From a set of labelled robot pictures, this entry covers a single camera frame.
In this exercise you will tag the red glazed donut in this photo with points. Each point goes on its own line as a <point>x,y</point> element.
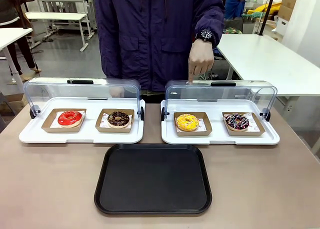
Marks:
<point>70,119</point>

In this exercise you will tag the person's left hand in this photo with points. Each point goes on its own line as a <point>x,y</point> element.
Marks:
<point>201,56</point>

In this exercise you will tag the brown cardboard donut tray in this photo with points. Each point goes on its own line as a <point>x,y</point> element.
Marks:
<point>50,125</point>
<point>207,129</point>
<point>257,130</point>
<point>100,126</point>

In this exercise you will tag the person in blue top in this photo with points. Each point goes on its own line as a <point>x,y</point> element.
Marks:
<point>233,6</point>

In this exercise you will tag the black plastic serving tray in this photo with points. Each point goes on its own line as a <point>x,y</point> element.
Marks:
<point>153,179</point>

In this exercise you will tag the white height-adjustable desk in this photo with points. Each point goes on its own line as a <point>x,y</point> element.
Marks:
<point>57,16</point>

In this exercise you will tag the yellow glazed sprinkled donut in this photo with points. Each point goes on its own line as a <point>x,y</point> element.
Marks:
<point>187,122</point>

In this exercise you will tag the dark purple drizzled donut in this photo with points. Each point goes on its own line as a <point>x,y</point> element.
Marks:
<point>237,122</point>

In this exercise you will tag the person's right hand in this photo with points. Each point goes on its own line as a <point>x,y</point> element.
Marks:
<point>117,91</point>

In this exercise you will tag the clear roll-top display lid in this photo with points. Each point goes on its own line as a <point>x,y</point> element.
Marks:
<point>240,91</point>
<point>82,89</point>

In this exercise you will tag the chocolate sprinkled donut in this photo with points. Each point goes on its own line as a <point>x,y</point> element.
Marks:
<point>118,119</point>

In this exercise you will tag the black vertical pole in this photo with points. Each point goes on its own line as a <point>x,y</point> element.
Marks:
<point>267,11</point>

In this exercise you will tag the large white table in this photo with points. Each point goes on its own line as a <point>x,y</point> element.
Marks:
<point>270,61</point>

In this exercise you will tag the white display tray base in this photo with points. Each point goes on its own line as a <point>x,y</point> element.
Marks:
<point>82,135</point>
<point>220,139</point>

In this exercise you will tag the person in dark trousers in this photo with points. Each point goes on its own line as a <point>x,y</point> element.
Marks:
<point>15,39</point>

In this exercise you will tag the white desk with person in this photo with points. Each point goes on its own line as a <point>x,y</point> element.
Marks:
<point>10,37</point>

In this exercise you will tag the cardboard box stack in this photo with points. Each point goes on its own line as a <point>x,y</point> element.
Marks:
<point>286,7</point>

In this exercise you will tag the black wrist watch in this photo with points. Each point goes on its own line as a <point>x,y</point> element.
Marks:
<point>205,35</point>

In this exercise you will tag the person in purple jacket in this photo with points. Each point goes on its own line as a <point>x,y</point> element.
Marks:
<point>150,34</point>

